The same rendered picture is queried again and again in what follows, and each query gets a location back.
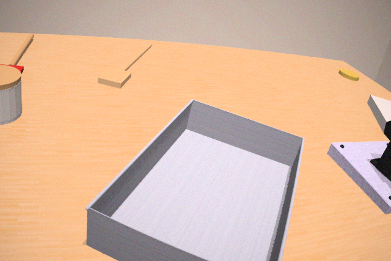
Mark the yellow round disc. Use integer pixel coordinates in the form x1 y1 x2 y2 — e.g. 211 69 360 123
339 69 359 81

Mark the grey cylindrical container with tan lid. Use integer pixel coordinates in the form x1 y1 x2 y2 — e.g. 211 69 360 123
0 65 22 125

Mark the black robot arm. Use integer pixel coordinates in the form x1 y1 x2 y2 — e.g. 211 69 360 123
370 121 391 181

